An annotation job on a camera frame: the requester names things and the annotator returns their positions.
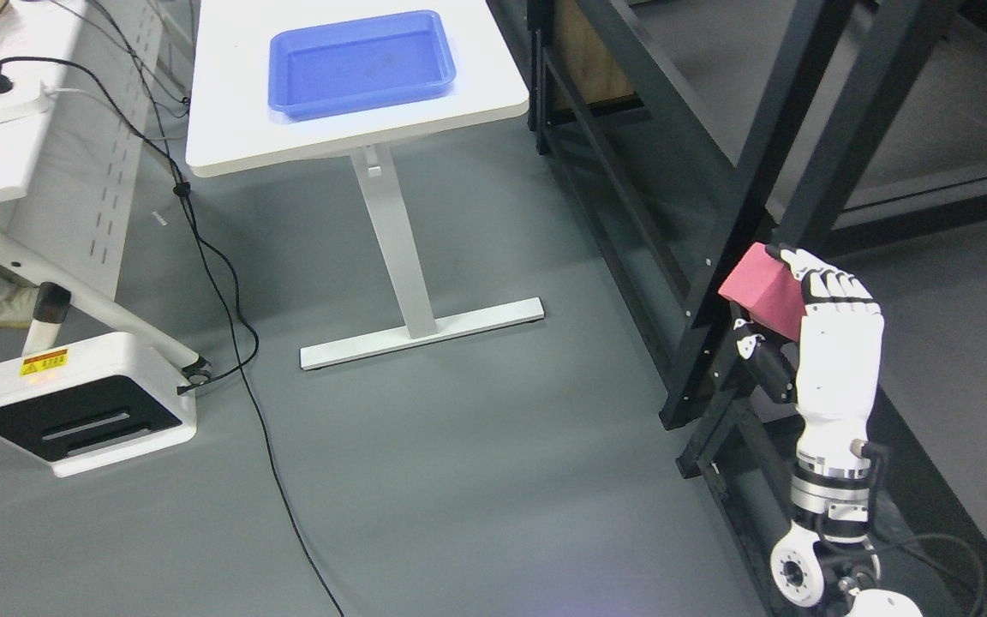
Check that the blue plastic tray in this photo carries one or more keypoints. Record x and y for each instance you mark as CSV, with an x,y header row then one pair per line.
x,y
359,65

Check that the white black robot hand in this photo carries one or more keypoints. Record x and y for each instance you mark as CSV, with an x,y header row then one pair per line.
x,y
831,372

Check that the white perforated desk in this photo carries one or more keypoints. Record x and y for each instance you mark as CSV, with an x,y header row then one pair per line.
x,y
85,78

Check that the pink foam block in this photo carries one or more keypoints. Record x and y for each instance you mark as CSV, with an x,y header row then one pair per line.
x,y
764,286

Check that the white table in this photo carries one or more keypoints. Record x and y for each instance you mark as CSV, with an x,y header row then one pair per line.
x,y
233,128

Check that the white machine base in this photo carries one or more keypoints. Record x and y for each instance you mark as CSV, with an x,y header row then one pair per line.
x,y
93,403

